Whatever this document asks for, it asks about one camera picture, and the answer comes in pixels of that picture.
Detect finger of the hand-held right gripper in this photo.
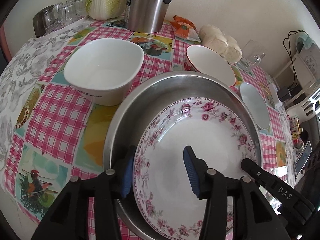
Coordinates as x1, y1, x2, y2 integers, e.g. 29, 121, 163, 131
241, 158, 315, 221

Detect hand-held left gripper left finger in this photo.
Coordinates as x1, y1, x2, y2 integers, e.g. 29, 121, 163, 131
30, 145, 137, 240

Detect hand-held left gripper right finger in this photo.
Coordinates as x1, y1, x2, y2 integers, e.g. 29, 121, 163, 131
183, 145, 282, 240

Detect round floral plate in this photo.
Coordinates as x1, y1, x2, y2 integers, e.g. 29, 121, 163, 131
132, 97, 257, 240

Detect stainless steel basin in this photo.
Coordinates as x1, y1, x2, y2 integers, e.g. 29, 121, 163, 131
103, 71, 262, 240

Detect small white bowl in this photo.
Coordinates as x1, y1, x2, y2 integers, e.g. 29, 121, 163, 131
239, 82, 271, 130

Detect strawberry print bowl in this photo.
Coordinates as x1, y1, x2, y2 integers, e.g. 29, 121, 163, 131
185, 44, 237, 87

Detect white square bowl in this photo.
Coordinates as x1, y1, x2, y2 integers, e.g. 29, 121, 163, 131
63, 38, 145, 106

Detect colourful candy packets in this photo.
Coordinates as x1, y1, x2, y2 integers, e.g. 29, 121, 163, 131
290, 115, 304, 141

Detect white power strip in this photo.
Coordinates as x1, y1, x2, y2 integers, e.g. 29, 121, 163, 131
269, 80, 283, 109

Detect black power adapter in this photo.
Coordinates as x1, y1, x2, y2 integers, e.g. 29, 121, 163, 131
278, 86, 292, 102

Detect bag of steamed buns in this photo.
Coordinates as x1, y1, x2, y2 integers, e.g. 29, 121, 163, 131
200, 24, 243, 64

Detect glass mug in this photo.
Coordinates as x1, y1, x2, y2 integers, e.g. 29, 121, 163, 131
236, 39, 266, 74

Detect orange snack packet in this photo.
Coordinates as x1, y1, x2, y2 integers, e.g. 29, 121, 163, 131
169, 15, 200, 41

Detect teal cloth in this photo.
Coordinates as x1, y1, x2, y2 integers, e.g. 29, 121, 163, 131
296, 31, 316, 53

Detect grey floral tablecloth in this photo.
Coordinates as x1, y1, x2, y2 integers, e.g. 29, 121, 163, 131
0, 15, 88, 225

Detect stainless steel thermos jug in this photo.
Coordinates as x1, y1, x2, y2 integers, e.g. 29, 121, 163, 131
124, 0, 180, 33

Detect clear drinking glass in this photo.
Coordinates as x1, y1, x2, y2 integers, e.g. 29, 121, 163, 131
71, 0, 87, 18
44, 4, 63, 33
58, 2, 73, 18
60, 5, 77, 24

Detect tray of drinking glasses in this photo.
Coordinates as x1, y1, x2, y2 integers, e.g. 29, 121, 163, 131
33, 6, 54, 37

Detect napa cabbage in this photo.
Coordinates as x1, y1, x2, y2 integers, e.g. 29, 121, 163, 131
85, 0, 133, 20

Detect black charger cable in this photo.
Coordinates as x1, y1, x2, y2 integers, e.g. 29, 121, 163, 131
283, 30, 307, 90

